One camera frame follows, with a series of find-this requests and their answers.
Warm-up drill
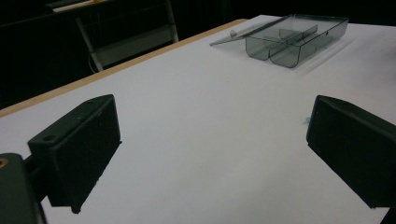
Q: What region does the clear grey plastic compartment box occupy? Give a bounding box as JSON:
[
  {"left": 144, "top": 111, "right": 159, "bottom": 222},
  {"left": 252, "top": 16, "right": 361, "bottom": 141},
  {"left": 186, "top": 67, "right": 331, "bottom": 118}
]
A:
[{"left": 209, "top": 13, "right": 350, "bottom": 69}]

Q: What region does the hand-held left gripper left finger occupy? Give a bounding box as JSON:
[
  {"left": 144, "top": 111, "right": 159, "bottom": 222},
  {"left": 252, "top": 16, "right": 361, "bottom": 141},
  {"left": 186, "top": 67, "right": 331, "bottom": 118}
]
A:
[{"left": 27, "top": 93, "right": 122, "bottom": 215}]

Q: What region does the white metal frame stand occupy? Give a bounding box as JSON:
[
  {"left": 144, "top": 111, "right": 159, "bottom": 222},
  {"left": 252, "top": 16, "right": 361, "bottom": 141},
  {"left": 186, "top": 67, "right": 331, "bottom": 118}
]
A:
[{"left": 52, "top": 0, "right": 180, "bottom": 73}]

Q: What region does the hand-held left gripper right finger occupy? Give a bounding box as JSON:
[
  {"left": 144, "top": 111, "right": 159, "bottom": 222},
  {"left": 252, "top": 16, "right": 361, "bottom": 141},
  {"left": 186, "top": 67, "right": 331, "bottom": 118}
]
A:
[{"left": 305, "top": 94, "right": 396, "bottom": 209}]

